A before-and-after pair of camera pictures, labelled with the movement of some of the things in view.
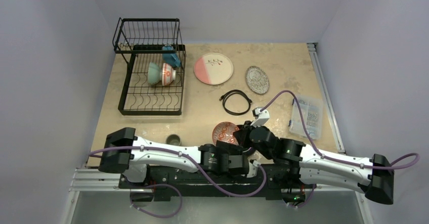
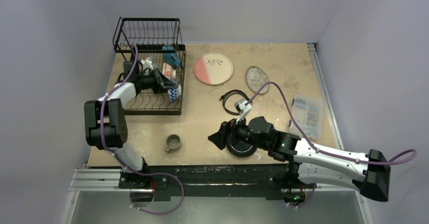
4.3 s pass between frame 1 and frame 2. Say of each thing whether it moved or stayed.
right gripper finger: moved
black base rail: stayed
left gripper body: moved
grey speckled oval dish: stayed
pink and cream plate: stayed
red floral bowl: stayed
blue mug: stayed
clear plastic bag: stayed
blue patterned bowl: moved
